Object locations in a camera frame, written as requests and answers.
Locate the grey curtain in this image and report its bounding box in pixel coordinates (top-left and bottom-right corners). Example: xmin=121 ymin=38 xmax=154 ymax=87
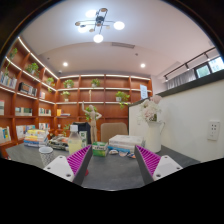
xmin=165 ymin=69 xmax=197 ymax=90

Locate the wooden shelf unit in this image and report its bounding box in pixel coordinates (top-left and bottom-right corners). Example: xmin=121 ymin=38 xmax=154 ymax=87
xmin=0 ymin=35 xmax=154 ymax=158

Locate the ceiling lamp with round bulbs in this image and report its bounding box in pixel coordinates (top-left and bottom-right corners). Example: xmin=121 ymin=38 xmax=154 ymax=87
xmin=74 ymin=7 xmax=126 ymax=44

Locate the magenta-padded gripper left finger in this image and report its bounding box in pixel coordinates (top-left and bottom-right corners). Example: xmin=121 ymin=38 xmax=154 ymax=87
xmin=42 ymin=144 xmax=94 ymax=186

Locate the white cup with grey pattern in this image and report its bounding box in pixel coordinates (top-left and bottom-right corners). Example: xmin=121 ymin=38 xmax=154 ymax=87
xmin=38 ymin=146 xmax=56 ymax=168

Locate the colourful book stack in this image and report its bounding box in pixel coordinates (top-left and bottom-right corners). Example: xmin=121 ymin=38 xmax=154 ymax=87
xmin=23 ymin=128 xmax=50 ymax=148

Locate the dark chair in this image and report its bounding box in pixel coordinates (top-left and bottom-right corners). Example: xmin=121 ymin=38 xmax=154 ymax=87
xmin=71 ymin=121 xmax=92 ymax=145

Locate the wooden artist mannequin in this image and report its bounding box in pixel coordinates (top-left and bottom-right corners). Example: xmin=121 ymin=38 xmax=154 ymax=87
xmin=81 ymin=100 xmax=103 ymax=144

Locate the tall white green carton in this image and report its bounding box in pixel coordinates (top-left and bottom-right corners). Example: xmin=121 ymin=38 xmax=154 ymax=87
xmin=79 ymin=130 xmax=88 ymax=148

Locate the ceiling air vent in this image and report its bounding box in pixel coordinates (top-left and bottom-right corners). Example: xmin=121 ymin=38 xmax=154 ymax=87
xmin=111 ymin=41 xmax=136 ymax=50

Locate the dark-framed window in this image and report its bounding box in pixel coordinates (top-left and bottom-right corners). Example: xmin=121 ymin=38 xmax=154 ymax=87
xmin=194 ymin=55 xmax=224 ymax=79

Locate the black ceiling rail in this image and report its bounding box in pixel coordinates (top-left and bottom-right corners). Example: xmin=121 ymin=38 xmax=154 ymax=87
xmin=163 ymin=46 xmax=218 ymax=81

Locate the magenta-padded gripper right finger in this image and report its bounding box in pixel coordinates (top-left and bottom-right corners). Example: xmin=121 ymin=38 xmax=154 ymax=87
xmin=133 ymin=144 xmax=184 ymax=186

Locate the green and white box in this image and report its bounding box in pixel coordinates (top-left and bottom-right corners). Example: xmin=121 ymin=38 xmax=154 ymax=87
xmin=91 ymin=141 xmax=109 ymax=158

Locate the clear bottle with yellow drink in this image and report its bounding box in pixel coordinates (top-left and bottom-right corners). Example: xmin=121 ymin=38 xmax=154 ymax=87
xmin=67 ymin=124 xmax=84 ymax=155

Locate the white wall socket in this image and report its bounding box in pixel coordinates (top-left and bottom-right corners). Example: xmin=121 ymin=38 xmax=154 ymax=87
xmin=206 ymin=120 xmax=221 ymax=142

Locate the pale pink flower bouquet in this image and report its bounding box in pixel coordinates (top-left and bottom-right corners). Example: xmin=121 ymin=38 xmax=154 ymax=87
xmin=137 ymin=94 xmax=163 ymax=124

